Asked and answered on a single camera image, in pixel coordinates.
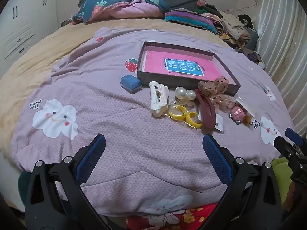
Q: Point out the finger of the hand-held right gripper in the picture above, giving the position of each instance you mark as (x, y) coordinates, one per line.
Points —
(295, 135)
(283, 145)

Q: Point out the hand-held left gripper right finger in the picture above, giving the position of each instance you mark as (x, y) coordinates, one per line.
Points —
(217, 158)

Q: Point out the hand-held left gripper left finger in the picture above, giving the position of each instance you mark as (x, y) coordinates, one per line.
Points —
(92, 158)

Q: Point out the maroon hair clip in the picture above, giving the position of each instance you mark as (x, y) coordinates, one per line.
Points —
(207, 117)

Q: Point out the polka-dot bow hair clip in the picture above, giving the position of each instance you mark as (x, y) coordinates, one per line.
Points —
(223, 100)

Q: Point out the white hair claw clip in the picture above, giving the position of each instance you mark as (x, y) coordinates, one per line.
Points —
(157, 111)

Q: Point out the small blue jewelry box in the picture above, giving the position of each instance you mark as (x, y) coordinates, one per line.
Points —
(130, 83)

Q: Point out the brown cardboard box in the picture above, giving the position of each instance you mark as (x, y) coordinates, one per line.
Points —
(168, 80)

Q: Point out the green cloth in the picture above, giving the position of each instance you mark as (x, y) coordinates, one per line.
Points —
(280, 179)

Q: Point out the white stud earring card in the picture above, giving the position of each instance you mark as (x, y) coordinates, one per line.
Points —
(219, 124)

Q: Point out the purple printed blanket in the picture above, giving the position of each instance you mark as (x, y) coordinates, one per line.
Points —
(120, 136)

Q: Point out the yellow hoop earring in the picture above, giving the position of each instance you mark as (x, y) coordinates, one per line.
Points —
(183, 111)
(195, 125)

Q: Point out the small orange hair clip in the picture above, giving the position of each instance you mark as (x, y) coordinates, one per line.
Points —
(249, 120)

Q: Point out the pink plush hair clip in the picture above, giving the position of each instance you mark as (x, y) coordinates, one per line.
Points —
(237, 113)

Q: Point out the red floral cloth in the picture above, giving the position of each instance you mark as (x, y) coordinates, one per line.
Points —
(191, 218)

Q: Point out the dark teal cloth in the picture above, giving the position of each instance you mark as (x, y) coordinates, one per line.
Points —
(22, 184)

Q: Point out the pearl earrings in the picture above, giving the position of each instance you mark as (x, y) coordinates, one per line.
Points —
(179, 92)

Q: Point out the white striped curtain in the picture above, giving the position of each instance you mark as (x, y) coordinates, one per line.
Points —
(283, 40)

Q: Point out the pink book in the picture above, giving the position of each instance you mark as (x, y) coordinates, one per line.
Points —
(156, 62)

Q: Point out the pile of clothes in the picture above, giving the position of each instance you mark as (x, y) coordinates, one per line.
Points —
(235, 26)

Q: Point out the striped folded cloth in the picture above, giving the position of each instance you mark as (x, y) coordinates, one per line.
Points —
(187, 18)

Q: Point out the strawberry print quilt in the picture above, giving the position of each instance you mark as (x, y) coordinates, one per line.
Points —
(134, 10)

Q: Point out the white wardrobe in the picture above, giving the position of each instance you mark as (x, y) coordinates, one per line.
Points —
(24, 16)

